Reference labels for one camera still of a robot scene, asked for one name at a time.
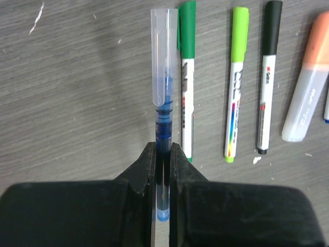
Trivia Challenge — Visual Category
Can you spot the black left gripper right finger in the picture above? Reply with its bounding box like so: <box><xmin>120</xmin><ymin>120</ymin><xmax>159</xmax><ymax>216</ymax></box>
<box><xmin>169</xmin><ymin>143</ymin><xmax>326</xmax><ymax>246</ymax></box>

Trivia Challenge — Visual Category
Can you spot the lime green pen cap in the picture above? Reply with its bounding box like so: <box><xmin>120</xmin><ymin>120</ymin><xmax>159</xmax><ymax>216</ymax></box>
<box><xmin>231</xmin><ymin>7</ymin><xmax>249</xmax><ymax>62</ymax></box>

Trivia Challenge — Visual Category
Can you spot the grey highlighter with orange tip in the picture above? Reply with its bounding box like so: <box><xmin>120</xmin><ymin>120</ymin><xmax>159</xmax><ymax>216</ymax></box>
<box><xmin>281</xmin><ymin>64</ymin><xmax>328</xmax><ymax>143</ymax></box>

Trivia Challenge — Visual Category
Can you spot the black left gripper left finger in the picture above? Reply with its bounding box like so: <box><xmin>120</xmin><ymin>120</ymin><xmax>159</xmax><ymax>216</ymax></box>
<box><xmin>1</xmin><ymin>143</ymin><xmax>156</xmax><ymax>246</ymax></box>

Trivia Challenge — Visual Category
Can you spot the clear pen cap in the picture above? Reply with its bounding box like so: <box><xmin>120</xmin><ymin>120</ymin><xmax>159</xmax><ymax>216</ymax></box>
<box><xmin>151</xmin><ymin>8</ymin><xmax>178</xmax><ymax>107</ymax></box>

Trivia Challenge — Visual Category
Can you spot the orange highlighter cap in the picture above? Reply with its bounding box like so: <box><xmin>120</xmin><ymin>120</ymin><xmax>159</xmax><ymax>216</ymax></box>
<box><xmin>303</xmin><ymin>11</ymin><xmax>328</xmax><ymax>68</ymax></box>

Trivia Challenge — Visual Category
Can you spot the dark blue pen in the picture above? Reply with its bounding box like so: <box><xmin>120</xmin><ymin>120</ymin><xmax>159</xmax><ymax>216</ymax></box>
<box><xmin>155</xmin><ymin>76</ymin><xmax>173</xmax><ymax>222</ymax></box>

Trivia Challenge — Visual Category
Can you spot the white pen with lime end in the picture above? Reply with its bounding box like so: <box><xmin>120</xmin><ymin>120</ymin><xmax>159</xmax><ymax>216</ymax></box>
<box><xmin>224</xmin><ymin>62</ymin><xmax>243</xmax><ymax>163</ymax></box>

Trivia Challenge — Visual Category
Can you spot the white pen with black end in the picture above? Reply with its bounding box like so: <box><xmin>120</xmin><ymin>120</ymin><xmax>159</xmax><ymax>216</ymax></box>
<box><xmin>257</xmin><ymin>55</ymin><xmax>276</xmax><ymax>154</ymax></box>

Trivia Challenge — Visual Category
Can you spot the white marker with blue end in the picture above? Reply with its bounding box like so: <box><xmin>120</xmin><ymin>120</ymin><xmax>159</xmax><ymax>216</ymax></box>
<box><xmin>323</xmin><ymin>89</ymin><xmax>329</xmax><ymax>124</ymax></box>

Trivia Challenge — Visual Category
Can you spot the black pen cap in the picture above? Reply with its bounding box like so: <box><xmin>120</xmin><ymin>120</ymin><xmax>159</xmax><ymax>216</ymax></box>
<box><xmin>262</xmin><ymin>1</ymin><xmax>283</xmax><ymax>56</ymax></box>

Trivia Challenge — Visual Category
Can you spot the white marker with green end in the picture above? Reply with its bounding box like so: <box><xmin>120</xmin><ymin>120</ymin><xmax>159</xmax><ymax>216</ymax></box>
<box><xmin>181</xmin><ymin>58</ymin><xmax>195</xmax><ymax>162</ymax></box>

